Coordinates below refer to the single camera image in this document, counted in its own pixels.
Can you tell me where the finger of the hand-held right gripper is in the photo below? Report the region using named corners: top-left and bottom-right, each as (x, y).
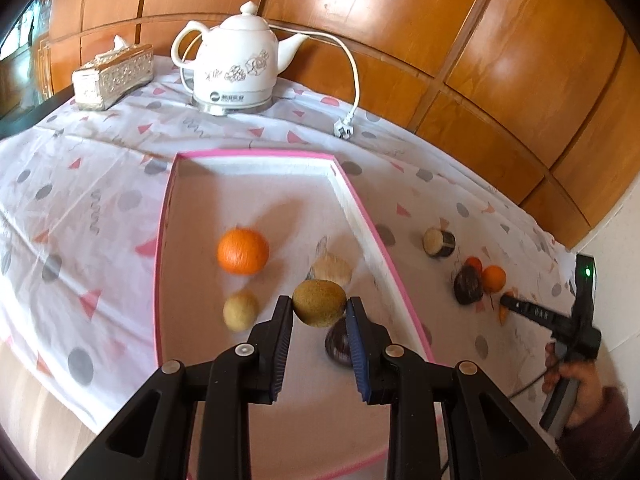
top-left (500, 294), bottom-right (561, 331)

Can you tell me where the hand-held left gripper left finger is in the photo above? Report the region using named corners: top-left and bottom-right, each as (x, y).
top-left (62, 295), bottom-right (296, 480)

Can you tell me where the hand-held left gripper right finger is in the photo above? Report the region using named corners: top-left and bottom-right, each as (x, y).
top-left (346, 296), bottom-right (576, 480)

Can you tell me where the dark brown round fruit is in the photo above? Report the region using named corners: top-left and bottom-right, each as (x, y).
top-left (453, 266), bottom-right (485, 306)
top-left (324, 317), bottom-right (358, 370)

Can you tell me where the small carrot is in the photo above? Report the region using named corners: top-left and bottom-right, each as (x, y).
top-left (497, 287), bottom-right (518, 325)

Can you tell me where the orange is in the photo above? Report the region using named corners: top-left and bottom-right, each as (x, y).
top-left (481, 265), bottom-right (507, 294)
top-left (217, 228), bottom-right (270, 276)

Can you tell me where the small yellow round fruit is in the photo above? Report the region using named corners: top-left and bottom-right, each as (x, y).
top-left (292, 280), bottom-right (347, 328)
top-left (223, 290), bottom-right (261, 332)

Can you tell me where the purple eggplant chunk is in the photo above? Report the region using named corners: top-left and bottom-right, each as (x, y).
top-left (422, 227), bottom-right (457, 260)

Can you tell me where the pink shallow cardboard box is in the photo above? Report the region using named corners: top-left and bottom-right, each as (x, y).
top-left (154, 147), bottom-right (443, 480)

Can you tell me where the person's right forearm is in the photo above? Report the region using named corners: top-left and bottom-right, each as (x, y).
top-left (555, 385), bottom-right (636, 456)

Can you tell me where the person's right hand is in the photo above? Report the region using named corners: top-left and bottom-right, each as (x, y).
top-left (542, 342), bottom-right (626, 431)

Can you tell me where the silver kettle base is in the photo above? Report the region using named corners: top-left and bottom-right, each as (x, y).
top-left (190, 95), bottom-right (273, 115)

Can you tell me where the white floral ceramic kettle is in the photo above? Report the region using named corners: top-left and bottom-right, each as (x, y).
top-left (171, 1), bottom-right (311, 106)

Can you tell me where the silver embossed tissue box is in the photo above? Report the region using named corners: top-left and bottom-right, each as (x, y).
top-left (71, 43), bottom-right (155, 111)

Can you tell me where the thin black cable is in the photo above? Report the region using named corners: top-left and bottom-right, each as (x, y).
top-left (507, 365), bottom-right (548, 401)

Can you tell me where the white power cord with plug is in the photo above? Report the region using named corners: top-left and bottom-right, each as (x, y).
top-left (179, 24), bottom-right (361, 142)

